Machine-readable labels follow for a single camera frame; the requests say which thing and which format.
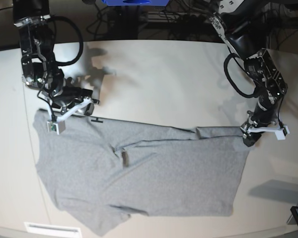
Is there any grey T-shirt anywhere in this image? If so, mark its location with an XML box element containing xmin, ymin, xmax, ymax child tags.
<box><xmin>33</xmin><ymin>111</ymin><xmax>250</xmax><ymax>236</ymax></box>

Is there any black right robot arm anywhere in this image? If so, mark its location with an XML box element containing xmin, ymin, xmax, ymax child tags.
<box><xmin>12</xmin><ymin>0</ymin><xmax>99</xmax><ymax>116</ymax></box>

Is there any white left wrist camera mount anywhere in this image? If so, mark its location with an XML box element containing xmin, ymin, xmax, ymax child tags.
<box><xmin>240</xmin><ymin>122</ymin><xmax>290</xmax><ymax>140</ymax></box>

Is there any blue plastic base block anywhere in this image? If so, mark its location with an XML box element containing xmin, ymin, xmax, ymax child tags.
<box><xmin>102</xmin><ymin>0</ymin><xmax>169</xmax><ymax>6</ymax></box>

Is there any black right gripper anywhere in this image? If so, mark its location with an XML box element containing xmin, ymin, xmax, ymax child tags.
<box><xmin>64</xmin><ymin>87</ymin><xmax>100</xmax><ymax>116</ymax></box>

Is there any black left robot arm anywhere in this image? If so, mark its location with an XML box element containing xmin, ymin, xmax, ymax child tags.
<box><xmin>208</xmin><ymin>0</ymin><xmax>298</xmax><ymax>147</ymax></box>

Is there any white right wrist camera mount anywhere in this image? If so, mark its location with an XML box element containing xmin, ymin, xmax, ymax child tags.
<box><xmin>47</xmin><ymin>98</ymin><xmax>91</xmax><ymax>135</ymax></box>

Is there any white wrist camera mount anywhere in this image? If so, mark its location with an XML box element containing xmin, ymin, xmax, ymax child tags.
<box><xmin>47</xmin><ymin>98</ymin><xmax>91</xmax><ymax>135</ymax></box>
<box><xmin>240</xmin><ymin>122</ymin><xmax>290</xmax><ymax>140</ymax></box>

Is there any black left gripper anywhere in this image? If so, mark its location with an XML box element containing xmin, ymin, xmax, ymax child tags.
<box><xmin>240</xmin><ymin>111</ymin><xmax>270</xmax><ymax>147</ymax></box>

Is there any white power strip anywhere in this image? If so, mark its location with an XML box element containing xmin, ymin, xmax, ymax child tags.
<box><xmin>145</xmin><ymin>11</ymin><xmax>209</xmax><ymax>23</ymax></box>

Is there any white label strip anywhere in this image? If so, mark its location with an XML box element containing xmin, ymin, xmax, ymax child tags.
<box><xmin>24</xmin><ymin>222</ymin><xmax>81</xmax><ymax>233</ymax></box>

